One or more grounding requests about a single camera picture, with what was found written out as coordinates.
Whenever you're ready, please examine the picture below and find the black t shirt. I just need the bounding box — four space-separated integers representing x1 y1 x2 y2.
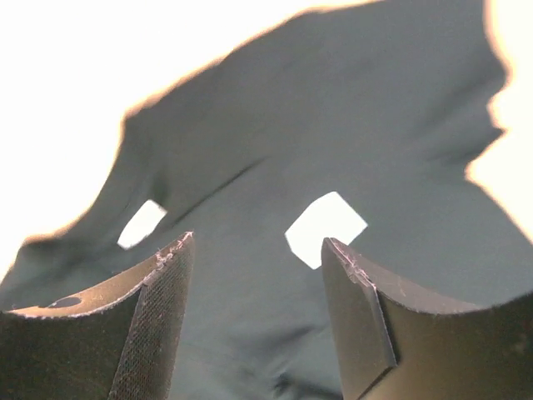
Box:
1 1 532 399

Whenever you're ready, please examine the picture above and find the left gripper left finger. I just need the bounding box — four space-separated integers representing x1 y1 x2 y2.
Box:
1 232 195 400

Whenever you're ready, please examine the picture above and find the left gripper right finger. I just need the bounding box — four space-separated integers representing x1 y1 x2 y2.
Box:
321 238 532 399

